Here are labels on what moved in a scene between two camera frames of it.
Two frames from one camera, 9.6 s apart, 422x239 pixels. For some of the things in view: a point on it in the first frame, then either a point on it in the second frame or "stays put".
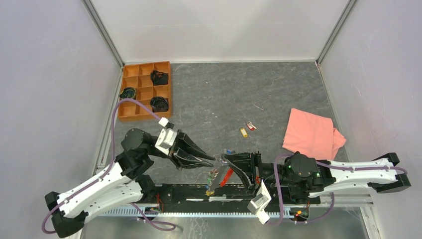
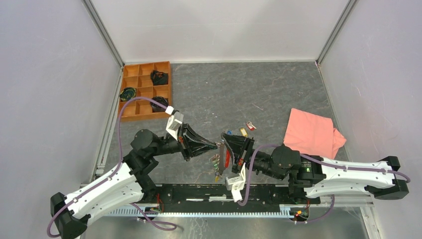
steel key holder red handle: (222, 177) to (224, 157)
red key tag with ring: (250, 126) stays put
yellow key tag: (244, 132) stays put
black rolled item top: (159, 77) stays put
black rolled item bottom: (159, 104) stays put
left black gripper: (183, 146) to (188, 140)
